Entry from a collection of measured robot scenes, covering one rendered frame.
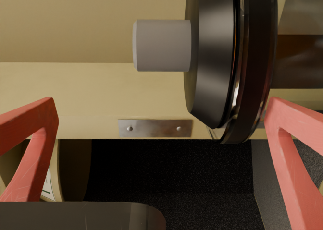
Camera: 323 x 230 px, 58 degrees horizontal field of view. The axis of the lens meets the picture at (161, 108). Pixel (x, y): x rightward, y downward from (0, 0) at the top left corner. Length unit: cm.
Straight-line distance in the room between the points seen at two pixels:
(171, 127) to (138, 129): 3
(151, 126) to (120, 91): 6
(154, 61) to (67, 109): 16
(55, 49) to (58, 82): 41
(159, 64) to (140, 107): 13
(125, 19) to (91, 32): 9
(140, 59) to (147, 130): 14
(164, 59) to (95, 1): 54
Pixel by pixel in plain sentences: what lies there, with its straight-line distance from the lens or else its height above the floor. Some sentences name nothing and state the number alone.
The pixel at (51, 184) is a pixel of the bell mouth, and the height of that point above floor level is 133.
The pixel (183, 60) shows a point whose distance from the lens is 15.
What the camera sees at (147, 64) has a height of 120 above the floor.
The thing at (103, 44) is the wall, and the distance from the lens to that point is 72.
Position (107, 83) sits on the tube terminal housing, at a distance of 33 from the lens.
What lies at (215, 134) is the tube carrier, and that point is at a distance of 16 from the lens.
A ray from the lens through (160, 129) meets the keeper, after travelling 28.
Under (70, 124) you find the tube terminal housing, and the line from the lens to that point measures 29.
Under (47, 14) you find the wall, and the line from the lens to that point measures 72.
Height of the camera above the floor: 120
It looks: 1 degrees down
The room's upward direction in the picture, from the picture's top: 90 degrees counter-clockwise
